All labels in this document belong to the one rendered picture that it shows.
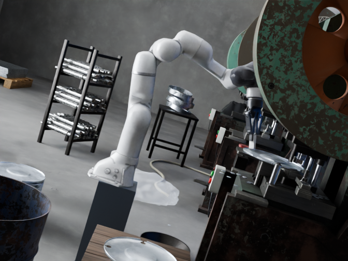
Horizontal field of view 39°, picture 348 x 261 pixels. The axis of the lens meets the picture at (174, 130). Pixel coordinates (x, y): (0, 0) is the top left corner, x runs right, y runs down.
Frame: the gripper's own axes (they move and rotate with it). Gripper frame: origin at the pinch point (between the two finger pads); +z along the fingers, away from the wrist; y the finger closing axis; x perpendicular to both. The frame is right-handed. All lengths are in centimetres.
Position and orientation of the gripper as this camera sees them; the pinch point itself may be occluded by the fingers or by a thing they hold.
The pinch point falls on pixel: (252, 141)
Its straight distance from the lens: 237.9
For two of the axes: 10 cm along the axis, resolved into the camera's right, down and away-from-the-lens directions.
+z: -0.8, 9.9, -0.9
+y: -7.0, -1.2, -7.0
